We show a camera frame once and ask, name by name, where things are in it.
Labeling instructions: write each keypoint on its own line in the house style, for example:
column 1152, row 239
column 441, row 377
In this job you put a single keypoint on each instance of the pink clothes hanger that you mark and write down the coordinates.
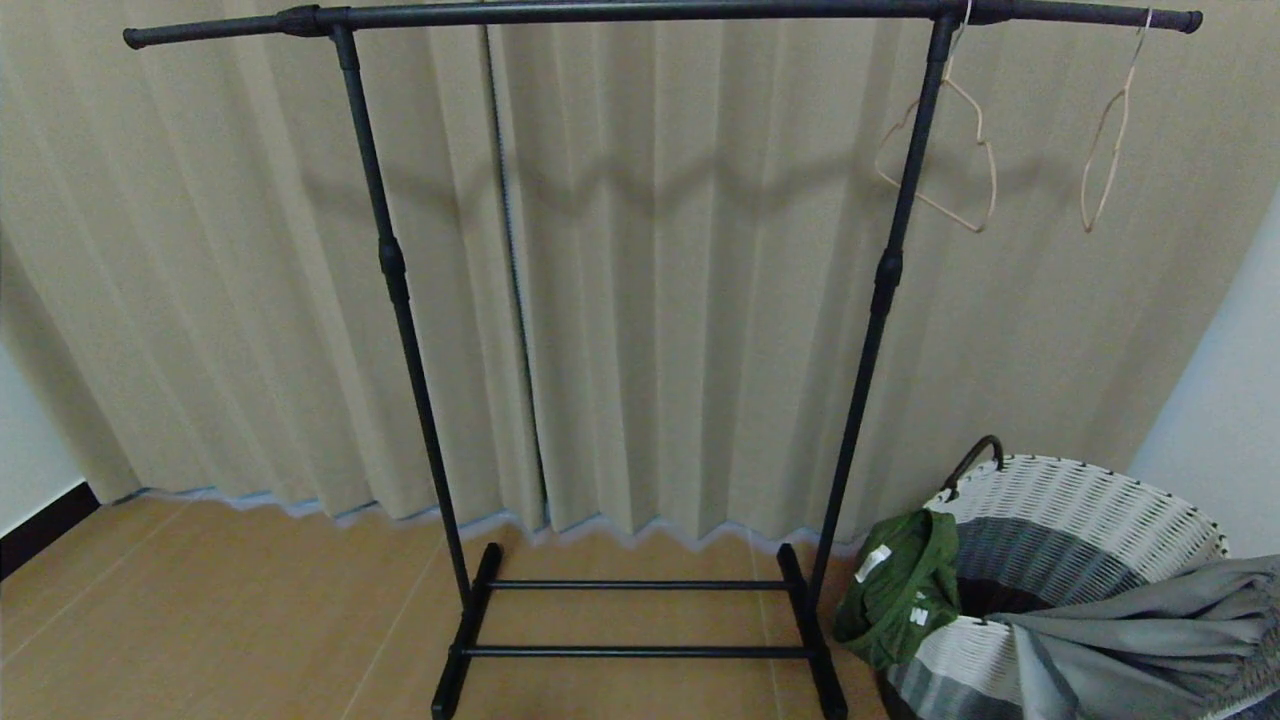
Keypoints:
column 992, row 180
column 1084, row 195

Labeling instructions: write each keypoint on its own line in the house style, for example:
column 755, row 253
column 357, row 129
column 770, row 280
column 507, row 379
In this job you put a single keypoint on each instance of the pale grey shorts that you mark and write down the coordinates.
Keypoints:
column 1150, row 640

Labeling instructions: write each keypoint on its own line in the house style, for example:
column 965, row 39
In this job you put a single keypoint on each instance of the black clothes rack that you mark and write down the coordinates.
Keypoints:
column 640, row 12

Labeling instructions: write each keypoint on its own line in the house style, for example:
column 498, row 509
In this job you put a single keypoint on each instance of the white laundry basket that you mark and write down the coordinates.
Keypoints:
column 1090, row 500

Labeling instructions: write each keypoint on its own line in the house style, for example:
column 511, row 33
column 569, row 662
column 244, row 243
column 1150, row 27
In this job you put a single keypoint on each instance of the beige curtain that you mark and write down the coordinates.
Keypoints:
column 700, row 300

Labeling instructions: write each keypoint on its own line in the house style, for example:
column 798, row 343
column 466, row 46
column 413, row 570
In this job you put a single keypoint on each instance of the green garment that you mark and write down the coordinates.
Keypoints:
column 900, row 600

